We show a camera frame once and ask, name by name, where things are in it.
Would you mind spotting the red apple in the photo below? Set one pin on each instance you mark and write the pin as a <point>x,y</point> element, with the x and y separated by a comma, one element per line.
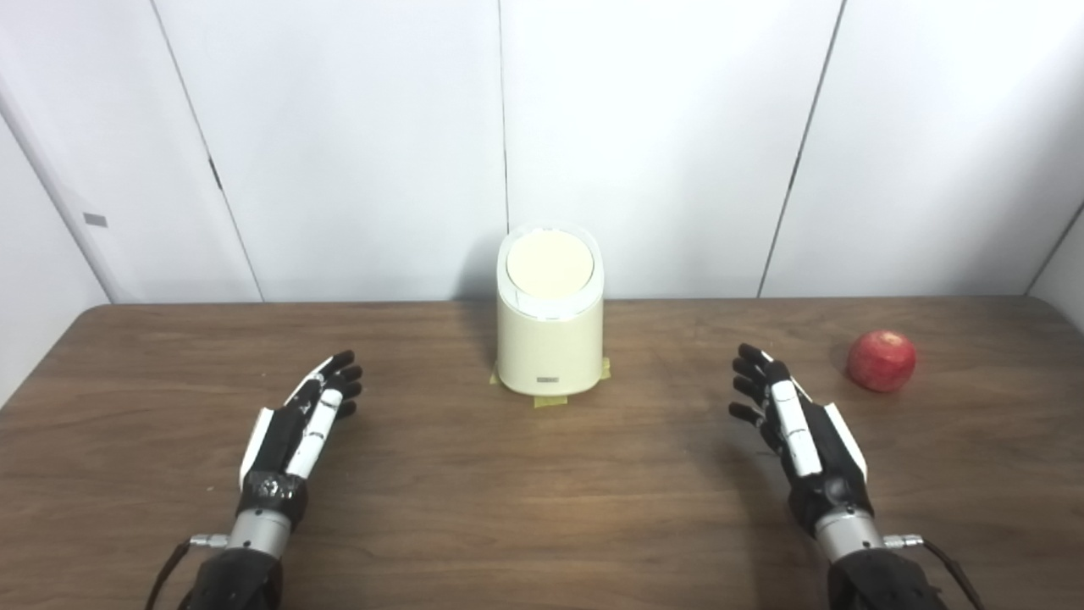
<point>881,362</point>

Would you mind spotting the small grey wall label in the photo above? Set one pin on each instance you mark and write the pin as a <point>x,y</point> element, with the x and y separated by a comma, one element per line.
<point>95,219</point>

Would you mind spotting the cream-colored round bin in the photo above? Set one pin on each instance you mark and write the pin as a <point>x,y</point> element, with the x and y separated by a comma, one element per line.
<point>550,347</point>

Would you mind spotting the cream round bin lid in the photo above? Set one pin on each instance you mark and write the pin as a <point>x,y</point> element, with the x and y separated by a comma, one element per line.
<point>550,263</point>

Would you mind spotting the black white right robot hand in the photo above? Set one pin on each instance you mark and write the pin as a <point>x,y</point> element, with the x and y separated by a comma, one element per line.
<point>817,449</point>

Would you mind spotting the black wall panel hinge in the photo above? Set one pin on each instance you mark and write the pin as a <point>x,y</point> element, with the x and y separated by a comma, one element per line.
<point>216,174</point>

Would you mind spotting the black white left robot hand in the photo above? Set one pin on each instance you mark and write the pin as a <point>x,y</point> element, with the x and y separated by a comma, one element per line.
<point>284,440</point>

